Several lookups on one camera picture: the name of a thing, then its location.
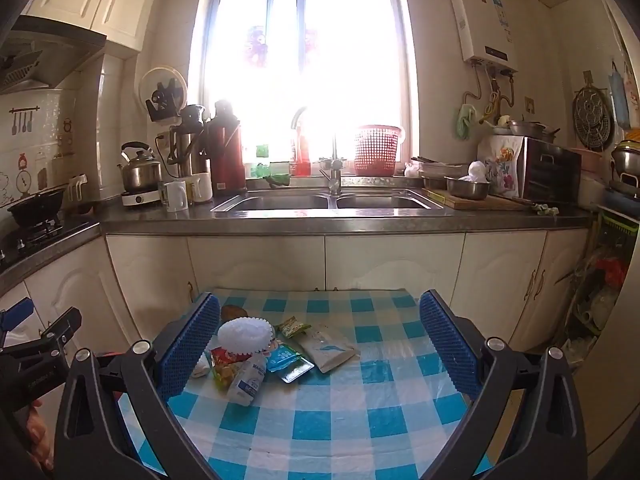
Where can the white paper cupcake liner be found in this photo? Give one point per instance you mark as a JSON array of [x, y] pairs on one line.
[[245, 335]]

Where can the white plastic bag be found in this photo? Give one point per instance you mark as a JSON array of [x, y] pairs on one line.
[[475, 170]]

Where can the red snack packet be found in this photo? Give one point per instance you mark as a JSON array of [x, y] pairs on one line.
[[222, 360]]

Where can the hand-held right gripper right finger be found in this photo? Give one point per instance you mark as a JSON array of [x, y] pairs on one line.
[[450, 345]]

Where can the steel pot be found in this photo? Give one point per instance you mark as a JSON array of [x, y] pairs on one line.
[[525, 129]]

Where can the steel kettle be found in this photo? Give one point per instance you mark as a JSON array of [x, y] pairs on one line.
[[141, 172]]

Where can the green dish rack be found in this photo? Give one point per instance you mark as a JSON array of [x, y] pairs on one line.
[[615, 225]]

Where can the blue plastic packet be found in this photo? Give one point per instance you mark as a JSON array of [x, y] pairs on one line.
[[287, 362]]

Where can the gas stove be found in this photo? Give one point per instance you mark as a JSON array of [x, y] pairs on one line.
[[45, 235]]

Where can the white pouch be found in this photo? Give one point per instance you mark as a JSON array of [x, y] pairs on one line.
[[325, 350]]

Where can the steel thermos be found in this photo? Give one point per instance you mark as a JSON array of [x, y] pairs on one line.
[[187, 140]]

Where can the white kitchen base cabinet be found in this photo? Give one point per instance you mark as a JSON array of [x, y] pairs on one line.
[[400, 260]]

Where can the steel faucet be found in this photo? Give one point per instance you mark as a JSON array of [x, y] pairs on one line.
[[334, 180]]

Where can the white water heater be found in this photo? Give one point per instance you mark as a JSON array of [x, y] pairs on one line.
[[482, 25]]

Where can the white wall fan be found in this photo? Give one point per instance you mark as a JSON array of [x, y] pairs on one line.
[[162, 92]]

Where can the stack of trays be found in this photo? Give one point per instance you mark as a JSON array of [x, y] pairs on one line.
[[440, 165]]

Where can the round steamer rack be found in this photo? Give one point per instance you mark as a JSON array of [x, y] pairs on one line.
[[592, 117]]

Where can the white induction cooker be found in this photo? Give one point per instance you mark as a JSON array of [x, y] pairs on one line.
[[140, 199]]

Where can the red plastic basket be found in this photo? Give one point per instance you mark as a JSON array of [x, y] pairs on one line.
[[377, 152]]

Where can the white tissue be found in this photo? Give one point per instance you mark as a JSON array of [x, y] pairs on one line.
[[201, 367]]

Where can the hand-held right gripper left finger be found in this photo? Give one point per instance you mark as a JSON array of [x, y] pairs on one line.
[[190, 345]]

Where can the person's left hand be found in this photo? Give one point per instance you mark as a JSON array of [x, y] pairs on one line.
[[40, 435]]

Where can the floral cloth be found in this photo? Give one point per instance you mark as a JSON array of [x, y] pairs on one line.
[[502, 165]]

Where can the range hood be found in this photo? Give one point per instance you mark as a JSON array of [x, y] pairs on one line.
[[50, 55]]

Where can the brown round shell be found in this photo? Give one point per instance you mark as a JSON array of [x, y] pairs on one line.
[[234, 312]]

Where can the utensil wall sticker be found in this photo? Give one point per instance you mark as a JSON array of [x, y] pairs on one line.
[[24, 120]]

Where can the red bottle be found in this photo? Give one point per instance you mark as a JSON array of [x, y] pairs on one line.
[[301, 155]]

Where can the green wrapper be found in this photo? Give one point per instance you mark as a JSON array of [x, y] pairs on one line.
[[292, 329]]

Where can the red thermos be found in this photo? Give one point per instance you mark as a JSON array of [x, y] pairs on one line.
[[225, 155]]

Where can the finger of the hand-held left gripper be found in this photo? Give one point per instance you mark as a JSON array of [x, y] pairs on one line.
[[15, 314], [60, 330]]

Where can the steel bowl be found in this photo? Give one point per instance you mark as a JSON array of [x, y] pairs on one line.
[[467, 190]]

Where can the blue checkered tablecloth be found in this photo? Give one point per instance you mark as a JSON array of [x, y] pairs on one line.
[[350, 410]]

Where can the white blue packet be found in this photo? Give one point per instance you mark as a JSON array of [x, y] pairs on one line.
[[247, 382]]

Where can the wooden cutting board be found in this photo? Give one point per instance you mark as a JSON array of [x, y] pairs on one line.
[[500, 202]]

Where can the kitchen window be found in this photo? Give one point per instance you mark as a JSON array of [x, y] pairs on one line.
[[300, 60]]

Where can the black wok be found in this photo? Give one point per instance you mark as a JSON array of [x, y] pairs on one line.
[[35, 207]]

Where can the green hanging cloth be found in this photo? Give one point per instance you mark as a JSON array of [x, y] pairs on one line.
[[466, 122]]

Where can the steel double sink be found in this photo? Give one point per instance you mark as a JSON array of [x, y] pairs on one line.
[[280, 202]]

